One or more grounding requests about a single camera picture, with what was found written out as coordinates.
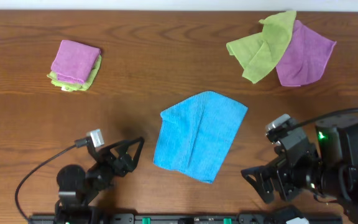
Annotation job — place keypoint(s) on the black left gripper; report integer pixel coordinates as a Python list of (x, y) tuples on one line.
[(117, 162)]

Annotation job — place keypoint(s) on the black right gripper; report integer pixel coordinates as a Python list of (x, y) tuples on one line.
[(275, 177)]

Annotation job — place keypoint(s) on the blue microfiber cloth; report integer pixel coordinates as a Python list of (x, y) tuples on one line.
[(197, 133)]

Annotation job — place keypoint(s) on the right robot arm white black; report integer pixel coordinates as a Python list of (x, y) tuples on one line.
[(328, 168)]

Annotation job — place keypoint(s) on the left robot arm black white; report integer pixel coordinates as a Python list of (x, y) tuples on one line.
[(78, 187)]

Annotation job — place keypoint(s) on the folded green cloth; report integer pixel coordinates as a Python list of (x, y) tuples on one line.
[(70, 87)]

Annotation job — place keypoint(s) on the folded purple cloth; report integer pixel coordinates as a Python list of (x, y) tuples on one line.
[(74, 61)]

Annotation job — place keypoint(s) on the loose green microfiber cloth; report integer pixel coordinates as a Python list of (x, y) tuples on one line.
[(258, 54)]

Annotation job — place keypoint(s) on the loose purple microfiber cloth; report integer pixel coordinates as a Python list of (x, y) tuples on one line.
[(305, 58)]

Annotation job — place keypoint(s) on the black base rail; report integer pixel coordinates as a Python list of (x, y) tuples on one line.
[(245, 218)]

